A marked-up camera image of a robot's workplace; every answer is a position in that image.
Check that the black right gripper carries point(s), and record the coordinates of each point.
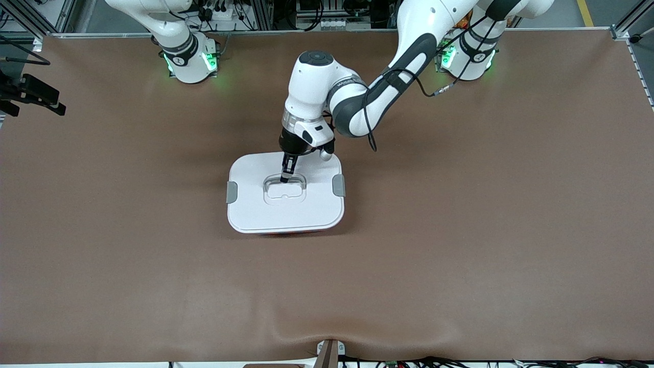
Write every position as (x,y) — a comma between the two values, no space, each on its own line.
(31,90)

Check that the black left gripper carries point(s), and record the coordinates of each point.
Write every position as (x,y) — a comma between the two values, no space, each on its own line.
(292,143)

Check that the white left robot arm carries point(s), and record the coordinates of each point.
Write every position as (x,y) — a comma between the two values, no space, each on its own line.
(317,87)

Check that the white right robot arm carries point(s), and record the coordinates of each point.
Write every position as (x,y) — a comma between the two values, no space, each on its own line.
(186,61)

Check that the white socket block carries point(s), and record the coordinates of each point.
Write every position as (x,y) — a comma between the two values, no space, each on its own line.
(329,24)

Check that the white power strip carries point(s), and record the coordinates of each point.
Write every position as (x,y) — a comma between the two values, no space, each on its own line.
(222,20)

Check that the brown table cover sheet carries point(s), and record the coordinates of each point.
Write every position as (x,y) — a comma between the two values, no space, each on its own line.
(460,296)

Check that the aluminium frame strut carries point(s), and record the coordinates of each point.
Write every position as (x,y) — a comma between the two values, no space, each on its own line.
(66,15)

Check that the aluminium frame post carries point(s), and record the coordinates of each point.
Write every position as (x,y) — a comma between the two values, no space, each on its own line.
(260,15)
(626,25)

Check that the metal table edge bracket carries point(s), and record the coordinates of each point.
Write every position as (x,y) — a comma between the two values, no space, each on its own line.
(329,355)

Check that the perforated metal edge rail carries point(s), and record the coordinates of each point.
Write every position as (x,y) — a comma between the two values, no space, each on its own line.
(641,74)

